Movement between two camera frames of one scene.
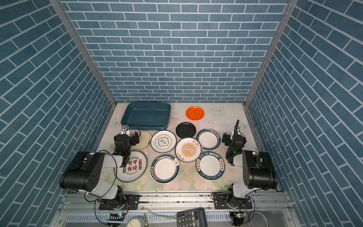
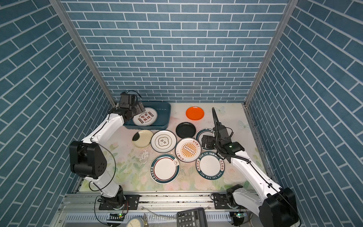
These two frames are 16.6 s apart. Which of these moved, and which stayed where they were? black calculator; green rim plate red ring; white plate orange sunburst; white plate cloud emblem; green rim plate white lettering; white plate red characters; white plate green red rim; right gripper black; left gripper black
Moved: right gripper black; left gripper black; white plate red characters
Stayed: white plate orange sunburst; green rim plate white lettering; white plate cloud emblem; black calculator; white plate green red rim; green rim plate red ring
